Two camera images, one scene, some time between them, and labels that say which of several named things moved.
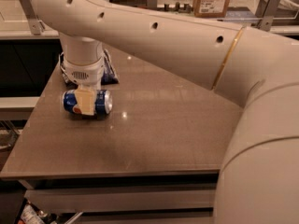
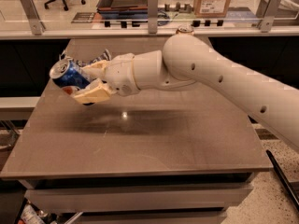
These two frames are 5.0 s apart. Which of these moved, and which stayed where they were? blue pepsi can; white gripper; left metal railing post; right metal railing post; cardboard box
Moved: white gripper; blue pepsi can
Stayed: right metal railing post; left metal railing post; cardboard box
